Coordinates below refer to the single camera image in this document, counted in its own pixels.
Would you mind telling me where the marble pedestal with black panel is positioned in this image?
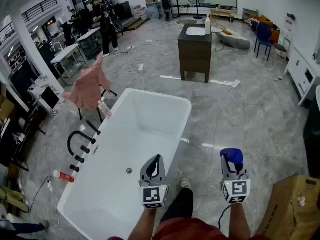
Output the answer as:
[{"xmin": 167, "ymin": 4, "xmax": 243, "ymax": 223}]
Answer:
[{"xmin": 27, "ymin": 75, "xmax": 65, "ymax": 117}]

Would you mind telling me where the low wooden table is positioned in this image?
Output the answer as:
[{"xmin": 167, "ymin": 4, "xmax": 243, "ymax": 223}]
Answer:
[{"xmin": 209, "ymin": 8, "xmax": 235, "ymax": 23}]

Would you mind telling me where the blue bottle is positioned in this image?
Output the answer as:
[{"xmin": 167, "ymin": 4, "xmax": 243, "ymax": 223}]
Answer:
[{"xmin": 219, "ymin": 147, "xmax": 245, "ymax": 173}]

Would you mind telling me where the black table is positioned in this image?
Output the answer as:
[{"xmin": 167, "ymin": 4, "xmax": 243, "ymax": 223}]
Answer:
[{"xmin": 0, "ymin": 83, "xmax": 47, "ymax": 172}]

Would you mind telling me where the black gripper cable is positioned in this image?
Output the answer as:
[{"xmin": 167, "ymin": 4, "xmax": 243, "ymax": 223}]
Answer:
[{"xmin": 218, "ymin": 205, "xmax": 232, "ymax": 231}]

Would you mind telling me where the white cabinet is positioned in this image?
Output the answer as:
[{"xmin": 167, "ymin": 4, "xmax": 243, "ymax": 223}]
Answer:
[{"xmin": 284, "ymin": 45, "xmax": 320, "ymax": 108}]

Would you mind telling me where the black chair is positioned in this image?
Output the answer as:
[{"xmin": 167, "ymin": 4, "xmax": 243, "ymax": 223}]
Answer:
[{"xmin": 77, "ymin": 83, "xmax": 118, "ymax": 124}]

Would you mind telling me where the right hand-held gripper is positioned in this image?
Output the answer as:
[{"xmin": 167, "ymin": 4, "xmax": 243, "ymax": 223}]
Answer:
[{"xmin": 219, "ymin": 157, "xmax": 252, "ymax": 205}]

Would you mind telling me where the person's red shirt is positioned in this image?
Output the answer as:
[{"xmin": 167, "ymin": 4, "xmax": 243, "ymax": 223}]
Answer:
[{"xmin": 107, "ymin": 217, "xmax": 271, "ymax": 240}]

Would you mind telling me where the dark green tub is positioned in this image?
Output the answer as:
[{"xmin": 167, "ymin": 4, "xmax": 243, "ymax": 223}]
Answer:
[{"xmin": 303, "ymin": 85, "xmax": 320, "ymax": 179}]

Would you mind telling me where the person's right forearm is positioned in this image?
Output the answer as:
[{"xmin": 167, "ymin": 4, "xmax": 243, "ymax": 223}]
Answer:
[{"xmin": 228, "ymin": 202, "xmax": 252, "ymax": 240}]

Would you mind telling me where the steel table with white top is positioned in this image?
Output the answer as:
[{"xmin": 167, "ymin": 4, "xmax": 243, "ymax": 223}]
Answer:
[{"xmin": 50, "ymin": 42, "xmax": 89, "ymax": 85}]

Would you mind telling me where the person's left forearm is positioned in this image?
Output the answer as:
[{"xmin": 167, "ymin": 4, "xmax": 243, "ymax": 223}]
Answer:
[{"xmin": 127, "ymin": 206, "xmax": 158, "ymax": 240}]

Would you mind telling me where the black shower wand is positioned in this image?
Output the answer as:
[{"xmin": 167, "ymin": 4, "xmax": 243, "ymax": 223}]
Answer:
[{"xmin": 86, "ymin": 119, "xmax": 102, "ymax": 136}]

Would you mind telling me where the black curved faucet spout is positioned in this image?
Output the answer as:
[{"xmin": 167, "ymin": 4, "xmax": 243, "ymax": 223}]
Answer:
[{"xmin": 66, "ymin": 130, "xmax": 97, "ymax": 157}]

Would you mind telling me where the white bathtub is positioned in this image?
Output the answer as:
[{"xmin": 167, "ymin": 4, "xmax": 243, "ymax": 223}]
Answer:
[{"xmin": 56, "ymin": 87, "xmax": 193, "ymax": 240}]

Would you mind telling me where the black floor cable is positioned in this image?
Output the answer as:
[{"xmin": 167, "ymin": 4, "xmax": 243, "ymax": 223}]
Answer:
[{"xmin": 28, "ymin": 175, "xmax": 53, "ymax": 214}]

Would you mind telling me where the white pump bottle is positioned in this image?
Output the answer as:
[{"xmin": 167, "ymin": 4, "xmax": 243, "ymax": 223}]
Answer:
[{"xmin": 204, "ymin": 14, "xmax": 212, "ymax": 35}]

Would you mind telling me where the large printed cardboard box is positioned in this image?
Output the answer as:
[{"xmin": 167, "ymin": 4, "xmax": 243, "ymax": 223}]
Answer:
[{"xmin": 256, "ymin": 174, "xmax": 320, "ymax": 240}]

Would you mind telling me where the clear pink bottle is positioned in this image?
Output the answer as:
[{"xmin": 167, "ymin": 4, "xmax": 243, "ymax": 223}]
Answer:
[{"xmin": 97, "ymin": 100, "xmax": 113, "ymax": 120}]

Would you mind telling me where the person's shoe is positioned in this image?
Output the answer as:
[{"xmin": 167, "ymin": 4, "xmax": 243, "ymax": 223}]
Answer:
[{"xmin": 179, "ymin": 177, "xmax": 192, "ymax": 190}]

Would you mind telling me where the orange bottle with white cap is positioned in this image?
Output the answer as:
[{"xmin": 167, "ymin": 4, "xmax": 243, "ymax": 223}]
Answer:
[{"xmin": 53, "ymin": 169, "xmax": 76, "ymax": 184}]

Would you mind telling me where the grey beanbag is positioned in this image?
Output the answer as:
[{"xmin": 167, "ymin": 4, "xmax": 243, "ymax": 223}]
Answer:
[{"xmin": 218, "ymin": 31, "xmax": 251, "ymax": 51}]

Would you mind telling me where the person's black trouser leg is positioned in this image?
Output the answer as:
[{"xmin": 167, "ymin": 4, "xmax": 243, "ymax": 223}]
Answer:
[{"xmin": 159, "ymin": 187, "xmax": 195, "ymax": 224}]

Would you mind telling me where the pink cloth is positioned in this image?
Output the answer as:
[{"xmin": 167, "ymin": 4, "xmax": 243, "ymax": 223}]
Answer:
[{"xmin": 61, "ymin": 51, "xmax": 112, "ymax": 111}]

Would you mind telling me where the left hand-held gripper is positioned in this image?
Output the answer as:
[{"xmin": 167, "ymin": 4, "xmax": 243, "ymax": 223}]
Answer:
[{"xmin": 138, "ymin": 154, "xmax": 170, "ymax": 210}]

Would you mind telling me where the orange sofa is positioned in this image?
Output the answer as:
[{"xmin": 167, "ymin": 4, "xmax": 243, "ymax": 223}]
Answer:
[{"xmin": 247, "ymin": 14, "xmax": 281, "ymax": 45}]

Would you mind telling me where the blue chair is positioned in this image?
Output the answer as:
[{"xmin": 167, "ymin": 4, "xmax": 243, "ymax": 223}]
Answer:
[{"xmin": 254, "ymin": 22, "xmax": 275, "ymax": 62}]

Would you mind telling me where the dark wooden vanity cabinet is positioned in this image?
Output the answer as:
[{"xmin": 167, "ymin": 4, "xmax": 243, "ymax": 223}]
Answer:
[{"xmin": 177, "ymin": 23, "xmax": 214, "ymax": 84}]

